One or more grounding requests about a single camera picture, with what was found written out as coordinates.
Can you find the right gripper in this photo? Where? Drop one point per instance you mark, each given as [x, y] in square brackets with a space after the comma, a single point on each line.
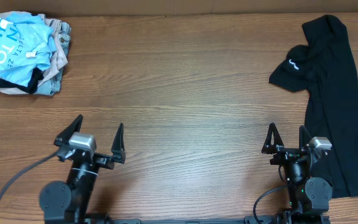
[289, 151]

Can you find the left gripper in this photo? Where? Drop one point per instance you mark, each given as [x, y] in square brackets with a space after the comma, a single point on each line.
[91, 155]

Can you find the light blue t-shirt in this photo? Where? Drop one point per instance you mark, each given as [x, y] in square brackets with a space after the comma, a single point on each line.
[26, 43]

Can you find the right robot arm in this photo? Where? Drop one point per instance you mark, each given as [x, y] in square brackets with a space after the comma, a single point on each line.
[308, 196]

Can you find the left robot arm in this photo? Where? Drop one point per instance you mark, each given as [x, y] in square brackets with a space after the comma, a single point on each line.
[67, 202]

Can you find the black shirt on right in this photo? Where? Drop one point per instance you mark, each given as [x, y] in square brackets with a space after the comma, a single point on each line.
[326, 68]

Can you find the folded black garment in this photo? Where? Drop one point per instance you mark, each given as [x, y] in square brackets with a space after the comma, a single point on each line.
[30, 87]

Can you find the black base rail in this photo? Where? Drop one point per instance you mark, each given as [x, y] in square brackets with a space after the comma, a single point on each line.
[264, 219]

